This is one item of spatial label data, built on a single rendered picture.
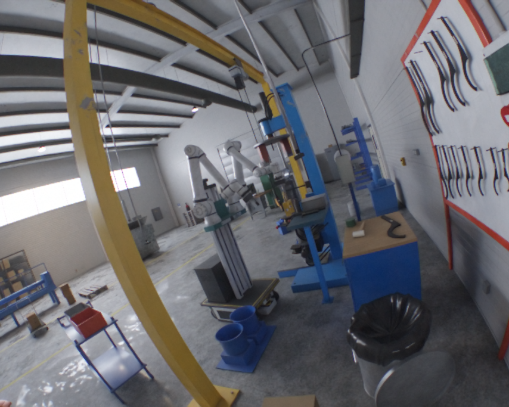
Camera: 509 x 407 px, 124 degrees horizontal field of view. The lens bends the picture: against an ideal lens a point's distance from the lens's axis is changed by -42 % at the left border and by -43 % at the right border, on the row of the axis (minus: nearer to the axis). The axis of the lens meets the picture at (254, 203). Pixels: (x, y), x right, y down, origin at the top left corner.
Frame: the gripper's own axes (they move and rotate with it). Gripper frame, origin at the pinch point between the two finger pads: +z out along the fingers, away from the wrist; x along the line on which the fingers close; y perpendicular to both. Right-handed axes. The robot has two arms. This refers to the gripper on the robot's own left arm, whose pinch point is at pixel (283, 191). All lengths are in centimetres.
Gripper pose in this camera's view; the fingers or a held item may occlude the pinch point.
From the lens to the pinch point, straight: 260.8
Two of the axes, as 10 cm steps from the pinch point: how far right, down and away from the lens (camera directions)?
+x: -8.6, 2.5, 4.4
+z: 3.3, 9.4, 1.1
